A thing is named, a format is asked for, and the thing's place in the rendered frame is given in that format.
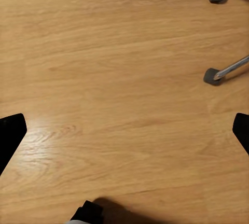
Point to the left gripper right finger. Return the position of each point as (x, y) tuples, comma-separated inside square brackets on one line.
[(241, 129)]

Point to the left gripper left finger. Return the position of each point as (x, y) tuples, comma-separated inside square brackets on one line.
[(12, 131)]

